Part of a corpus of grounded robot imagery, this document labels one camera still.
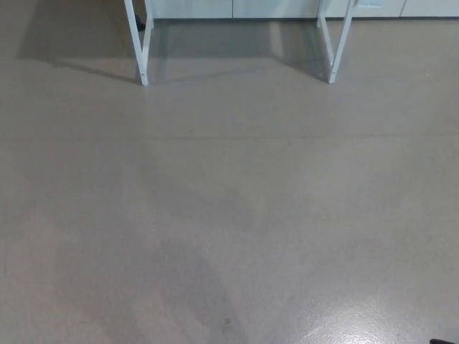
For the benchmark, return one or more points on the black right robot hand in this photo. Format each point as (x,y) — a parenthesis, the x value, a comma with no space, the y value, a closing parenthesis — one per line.
(446,342)

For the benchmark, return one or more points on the white metal table leg frame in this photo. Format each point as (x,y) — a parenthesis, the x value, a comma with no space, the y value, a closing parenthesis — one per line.
(339,53)
(139,53)

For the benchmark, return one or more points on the white cabinet row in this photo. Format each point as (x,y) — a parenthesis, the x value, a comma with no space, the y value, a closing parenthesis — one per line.
(272,7)

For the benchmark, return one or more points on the small black floor object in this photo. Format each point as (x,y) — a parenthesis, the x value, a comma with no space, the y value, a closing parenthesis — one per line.
(141,25)

